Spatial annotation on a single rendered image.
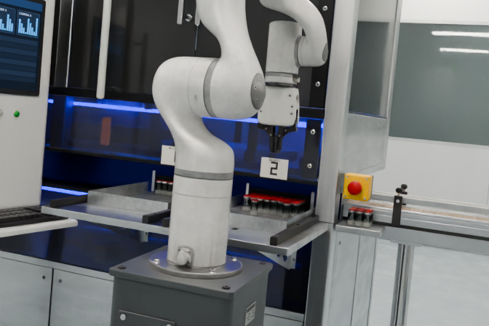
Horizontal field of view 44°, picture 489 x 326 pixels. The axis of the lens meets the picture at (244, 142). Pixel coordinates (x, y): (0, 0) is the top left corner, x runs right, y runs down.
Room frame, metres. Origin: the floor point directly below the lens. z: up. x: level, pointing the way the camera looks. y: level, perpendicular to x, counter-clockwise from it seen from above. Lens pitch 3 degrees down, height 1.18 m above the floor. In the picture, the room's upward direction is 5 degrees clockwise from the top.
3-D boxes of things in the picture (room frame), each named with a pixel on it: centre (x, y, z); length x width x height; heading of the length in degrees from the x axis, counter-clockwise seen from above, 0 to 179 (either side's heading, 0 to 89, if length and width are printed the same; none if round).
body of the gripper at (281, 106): (1.57, -0.08, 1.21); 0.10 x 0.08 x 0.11; 69
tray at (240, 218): (1.73, -0.06, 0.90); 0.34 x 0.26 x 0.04; 159
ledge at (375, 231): (1.79, -0.37, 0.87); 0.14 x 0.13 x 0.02; 159
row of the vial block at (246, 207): (1.81, -0.09, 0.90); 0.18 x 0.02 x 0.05; 69
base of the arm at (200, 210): (1.23, 0.08, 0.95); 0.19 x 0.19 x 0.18
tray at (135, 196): (1.85, 0.25, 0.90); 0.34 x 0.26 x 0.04; 159
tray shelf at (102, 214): (1.73, 0.12, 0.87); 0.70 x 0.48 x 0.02; 69
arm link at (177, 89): (1.24, 0.11, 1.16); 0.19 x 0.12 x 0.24; 66
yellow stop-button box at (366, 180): (1.75, -0.34, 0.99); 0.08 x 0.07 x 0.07; 159
